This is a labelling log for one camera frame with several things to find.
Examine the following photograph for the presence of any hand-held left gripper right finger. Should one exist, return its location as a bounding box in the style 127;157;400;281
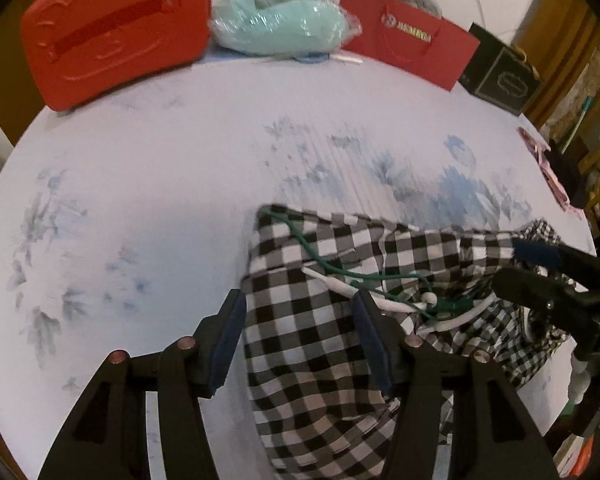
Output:
351;289;557;480

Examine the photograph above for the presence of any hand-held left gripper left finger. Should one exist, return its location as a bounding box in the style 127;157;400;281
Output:
37;289;249;480

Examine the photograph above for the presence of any black gift bag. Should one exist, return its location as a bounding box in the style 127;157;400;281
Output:
459;22;544;117

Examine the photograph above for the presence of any pink cloth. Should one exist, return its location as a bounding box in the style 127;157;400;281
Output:
517;126;584;219

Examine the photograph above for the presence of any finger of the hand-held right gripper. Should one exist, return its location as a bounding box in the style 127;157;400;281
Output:
511;239;600;292
490;267;600;348

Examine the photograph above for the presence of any green cord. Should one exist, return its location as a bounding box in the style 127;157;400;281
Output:
257;209;475;319

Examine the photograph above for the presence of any white blue floral tablecloth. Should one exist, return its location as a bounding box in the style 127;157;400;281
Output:
0;50;599;480

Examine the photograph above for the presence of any white cord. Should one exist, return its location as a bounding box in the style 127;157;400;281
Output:
302;267;497;334

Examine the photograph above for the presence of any dark cloth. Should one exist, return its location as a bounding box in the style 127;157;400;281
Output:
550;147;589;211

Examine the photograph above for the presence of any red paper bag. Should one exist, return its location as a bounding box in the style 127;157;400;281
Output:
340;0;482;92

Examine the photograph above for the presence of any black white checkered garment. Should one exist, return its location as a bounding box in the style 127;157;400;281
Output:
240;204;579;472

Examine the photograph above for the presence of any red plastic case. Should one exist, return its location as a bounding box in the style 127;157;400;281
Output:
20;0;212;113

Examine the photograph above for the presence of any teal bundle in plastic bag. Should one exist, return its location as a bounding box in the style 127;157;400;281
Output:
208;0;364;59

